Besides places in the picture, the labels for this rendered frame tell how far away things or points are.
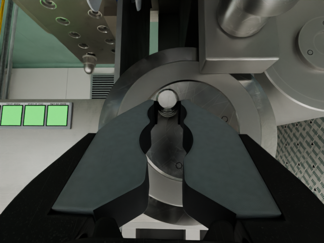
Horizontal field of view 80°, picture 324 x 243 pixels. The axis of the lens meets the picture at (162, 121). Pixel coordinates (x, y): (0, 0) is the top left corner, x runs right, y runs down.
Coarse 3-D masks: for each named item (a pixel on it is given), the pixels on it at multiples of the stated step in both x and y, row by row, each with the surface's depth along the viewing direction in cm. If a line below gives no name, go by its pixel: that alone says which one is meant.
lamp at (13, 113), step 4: (4, 108) 50; (8, 108) 50; (12, 108) 50; (16, 108) 50; (20, 108) 50; (4, 112) 50; (8, 112) 50; (12, 112) 50; (16, 112) 50; (20, 112) 50; (4, 116) 50; (8, 116) 50; (12, 116) 50; (16, 116) 50; (20, 116) 50; (4, 120) 50; (8, 120) 50; (12, 120) 50; (16, 120) 50; (20, 120) 50; (4, 124) 50; (8, 124) 50; (12, 124) 50; (16, 124) 50
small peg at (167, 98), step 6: (162, 90) 12; (168, 90) 12; (162, 96) 12; (168, 96) 12; (174, 96) 12; (162, 102) 12; (168, 102) 11; (174, 102) 11; (162, 108) 12; (168, 108) 11; (174, 108) 12; (162, 114) 13; (168, 114) 13; (174, 114) 14
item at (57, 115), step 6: (48, 108) 50; (54, 108) 50; (60, 108) 50; (66, 108) 50; (48, 114) 50; (54, 114) 50; (60, 114) 50; (66, 114) 50; (48, 120) 50; (54, 120) 50; (60, 120) 49; (66, 120) 49
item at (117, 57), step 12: (120, 0) 18; (120, 12) 18; (132, 12) 23; (144, 12) 34; (120, 24) 18; (132, 24) 23; (144, 24) 34; (120, 36) 18; (132, 36) 23; (144, 36) 34; (120, 48) 18; (132, 48) 23; (144, 48) 34; (120, 60) 18; (132, 60) 23; (120, 72) 18
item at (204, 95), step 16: (192, 80) 15; (192, 96) 14; (208, 96) 14; (224, 96) 14; (176, 112) 15; (224, 112) 14; (160, 128) 14; (176, 128) 14; (160, 144) 14; (176, 144) 14; (160, 160) 14; (176, 160) 14; (176, 176) 14
